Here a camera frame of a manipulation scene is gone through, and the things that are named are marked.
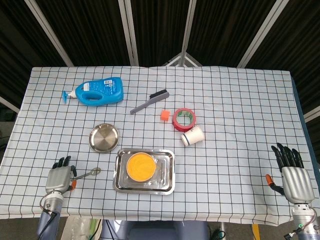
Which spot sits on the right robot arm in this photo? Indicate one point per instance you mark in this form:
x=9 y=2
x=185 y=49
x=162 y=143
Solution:
x=306 y=222

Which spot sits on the round steel plate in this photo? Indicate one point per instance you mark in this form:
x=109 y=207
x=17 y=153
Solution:
x=103 y=138

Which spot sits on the white checkered tablecloth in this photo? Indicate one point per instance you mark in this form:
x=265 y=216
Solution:
x=237 y=150

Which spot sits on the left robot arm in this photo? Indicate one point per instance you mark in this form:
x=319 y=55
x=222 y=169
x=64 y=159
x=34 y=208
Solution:
x=48 y=222

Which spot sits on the clear plastic bag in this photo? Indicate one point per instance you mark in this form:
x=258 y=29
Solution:
x=77 y=228

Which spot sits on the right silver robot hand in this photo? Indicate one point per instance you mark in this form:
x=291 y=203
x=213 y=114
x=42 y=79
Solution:
x=296 y=182

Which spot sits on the orange bowl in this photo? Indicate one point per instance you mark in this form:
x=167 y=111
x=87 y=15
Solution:
x=141 y=167

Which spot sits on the white triangular screen foot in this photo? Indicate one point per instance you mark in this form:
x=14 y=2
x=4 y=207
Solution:
x=175 y=60

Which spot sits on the white screen frame post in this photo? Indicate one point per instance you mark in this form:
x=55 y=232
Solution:
x=129 y=35
x=188 y=25
x=50 y=35
x=263 y=32

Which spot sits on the silver spoon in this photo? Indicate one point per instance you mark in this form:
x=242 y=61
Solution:
x=95 y=171

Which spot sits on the white paper cup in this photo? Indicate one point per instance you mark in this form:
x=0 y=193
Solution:
x=193 y=136

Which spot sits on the grey brush black bristles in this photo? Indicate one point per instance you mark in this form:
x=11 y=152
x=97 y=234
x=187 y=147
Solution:
x=150 y=102

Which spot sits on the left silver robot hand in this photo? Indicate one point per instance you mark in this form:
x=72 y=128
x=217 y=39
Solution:
x=57 y=178

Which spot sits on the blue detergent pump bottle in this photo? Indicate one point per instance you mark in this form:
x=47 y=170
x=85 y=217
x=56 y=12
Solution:
x=105 y=87

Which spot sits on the orange cube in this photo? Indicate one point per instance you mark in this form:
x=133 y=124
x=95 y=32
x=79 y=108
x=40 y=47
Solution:
x=164 y=116

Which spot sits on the rectangular steel tray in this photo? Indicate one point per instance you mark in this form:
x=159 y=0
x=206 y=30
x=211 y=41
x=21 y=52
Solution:
x=165 y=180

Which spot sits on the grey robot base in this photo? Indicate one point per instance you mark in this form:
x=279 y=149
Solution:
x=155 y=231

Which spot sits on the yellow strip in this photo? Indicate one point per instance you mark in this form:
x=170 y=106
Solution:
x=255 y=232

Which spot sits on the red tape roll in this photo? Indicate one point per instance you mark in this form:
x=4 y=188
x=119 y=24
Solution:
x=175 y=125

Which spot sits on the white frame bar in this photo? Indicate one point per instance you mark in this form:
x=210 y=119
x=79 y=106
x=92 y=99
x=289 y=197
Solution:
x=312 y=114
x=10 y=105

